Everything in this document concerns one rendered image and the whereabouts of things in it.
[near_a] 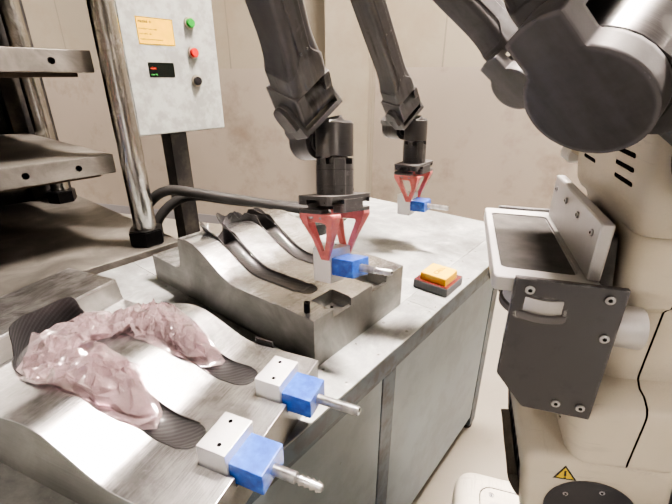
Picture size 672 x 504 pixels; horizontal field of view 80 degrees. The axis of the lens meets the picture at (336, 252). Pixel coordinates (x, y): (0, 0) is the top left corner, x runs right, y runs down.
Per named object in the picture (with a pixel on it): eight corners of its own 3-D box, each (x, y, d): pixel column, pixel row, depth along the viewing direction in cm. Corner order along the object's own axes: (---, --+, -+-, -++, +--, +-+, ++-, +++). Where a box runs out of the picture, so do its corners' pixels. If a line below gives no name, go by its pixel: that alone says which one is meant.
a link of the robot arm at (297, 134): (278, 108, 53) (320, 67, 55) (248, 118, 62) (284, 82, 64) (331, 175, 59) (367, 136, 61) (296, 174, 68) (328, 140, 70)
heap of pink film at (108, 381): (235, 352, 59) (230, 305, 56) (138, 446, 44) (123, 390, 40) (108, 315, 68) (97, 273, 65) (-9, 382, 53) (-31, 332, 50)
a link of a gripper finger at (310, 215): (299, 259, 62) (297, 199, 60) (329, 252, 68) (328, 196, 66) (332, 266, 58) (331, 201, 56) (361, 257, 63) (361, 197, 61)
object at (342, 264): (400, 287, 60) (401, 251, 59) (382, 295, 56) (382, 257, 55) (333, 273, 68) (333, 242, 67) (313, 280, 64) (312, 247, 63)
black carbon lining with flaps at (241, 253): (360, 276, 79) (361, 230, 75) (303, 309, 68) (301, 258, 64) (247, 235, 99) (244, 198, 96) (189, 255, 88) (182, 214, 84)
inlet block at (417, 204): (450, 216, 105) (452, 195, 103) (443, 221, 101) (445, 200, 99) (405, 209, 112) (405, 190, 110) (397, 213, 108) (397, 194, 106)
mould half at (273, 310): (400, 304, 82) (405, 243, 77) (314, 369, 64) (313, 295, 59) (245, 245, 112) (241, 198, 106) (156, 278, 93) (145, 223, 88)
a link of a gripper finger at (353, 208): (310, 256, 64) (308, 198, 62) (338, 249, 70) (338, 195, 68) (343, 262, 60) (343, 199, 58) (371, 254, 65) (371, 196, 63)
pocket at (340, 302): (352, 316, 69) (352, 297, 67) (332, 329, 65) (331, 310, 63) (331, 307, 71) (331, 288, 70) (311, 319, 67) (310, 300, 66)
